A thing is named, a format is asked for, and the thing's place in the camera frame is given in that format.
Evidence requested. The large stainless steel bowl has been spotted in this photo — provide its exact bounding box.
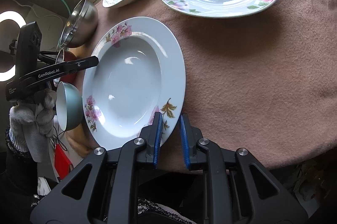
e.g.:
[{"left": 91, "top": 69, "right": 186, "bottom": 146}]
[{"left": 58, "top": 0, "right": 98, "bottom": 49}]

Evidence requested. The plate with pink corner flowers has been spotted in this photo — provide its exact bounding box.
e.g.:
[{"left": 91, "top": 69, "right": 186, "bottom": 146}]
[{"left": 82, "top": 17, "right": 186, "bottom": 150}]

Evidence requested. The white ring light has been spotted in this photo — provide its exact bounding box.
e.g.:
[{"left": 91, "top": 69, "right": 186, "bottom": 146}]
[{"left": 0, "top": 10, "right": 28, "bottom": 82}]

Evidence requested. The red steel bowl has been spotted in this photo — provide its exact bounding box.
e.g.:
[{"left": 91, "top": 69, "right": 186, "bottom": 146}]
[{"left": 53, "top": 49, "right": 76, "bottom": 87}]

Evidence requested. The left white gloved hand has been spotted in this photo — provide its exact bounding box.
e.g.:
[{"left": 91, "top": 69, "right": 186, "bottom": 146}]
[{"left": 6, "top": 89, "right": 56, "bottom": 163}]

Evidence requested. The pink towel mat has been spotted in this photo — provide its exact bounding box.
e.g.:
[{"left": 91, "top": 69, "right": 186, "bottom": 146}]
[{"left": 74, "top": 0, "right": 336, "bottom": 169}]

